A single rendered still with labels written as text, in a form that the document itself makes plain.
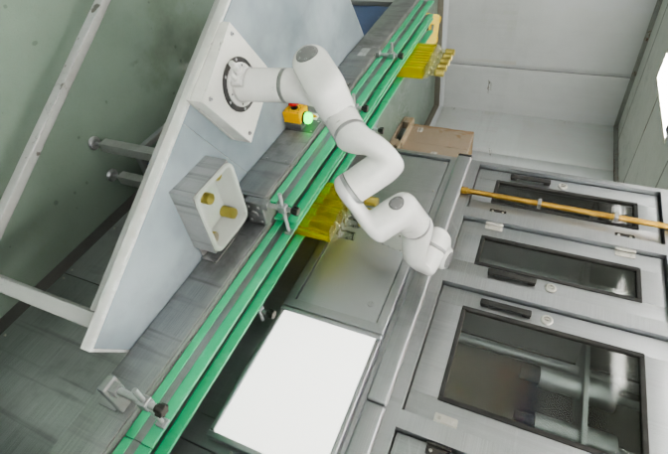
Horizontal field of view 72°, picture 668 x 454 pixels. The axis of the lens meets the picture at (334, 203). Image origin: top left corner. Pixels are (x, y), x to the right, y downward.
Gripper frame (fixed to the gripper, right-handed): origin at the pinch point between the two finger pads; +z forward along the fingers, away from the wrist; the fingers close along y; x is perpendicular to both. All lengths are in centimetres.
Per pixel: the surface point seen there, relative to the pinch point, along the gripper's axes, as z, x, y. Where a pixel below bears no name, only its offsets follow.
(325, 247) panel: 15.3, 7.5, -14.1
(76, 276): 87, 68, -16
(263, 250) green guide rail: 19.7, 29.4, 3.1
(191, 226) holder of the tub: 30, 43, 21
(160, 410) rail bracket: -4, 80, 17
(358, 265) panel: 0.3, 8.0, -13.8
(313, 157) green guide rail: 28.0, -7.1, 12.0
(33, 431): 43, 105, -14
